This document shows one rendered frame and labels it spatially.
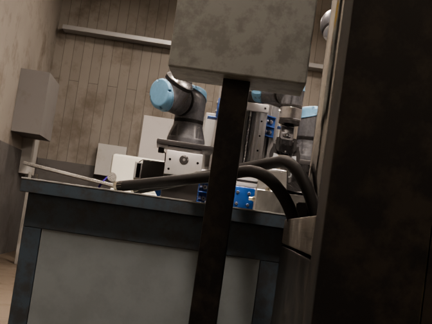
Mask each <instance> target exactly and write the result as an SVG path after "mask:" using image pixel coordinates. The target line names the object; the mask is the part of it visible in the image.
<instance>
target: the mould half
mask: <svg viewBox="0 0 432 324"><path fill-rule="evenodd" d="M268 171H269V172H270V173H272V174H273V175H274V176H275V177H276V178H277V179H278V180H279V181H280V182H281V183H282V184H283V185H284V186H285V188H286V189H287V171H285V170H278V169H270V170H268ZM266 188H268V186H267V185H266V184H264V183H263V182H261V181H260V180H258V182H257V186H256V189H255V202H254V203H253V210H260V211H265V212H274V213H283V214H285V213H284V210H283V208H282V206H281V204H280V202H279V200H278V199H277V197H276V195H275V194H274V193H273V192H272V190H271V191H266ZM288 192H289V191H288ZM289 194H290V196H291V198H292V200H293V202H294V204H295V206H296V203H305V199H304V197H303V194H297V193H292V192H289Z"/></svg>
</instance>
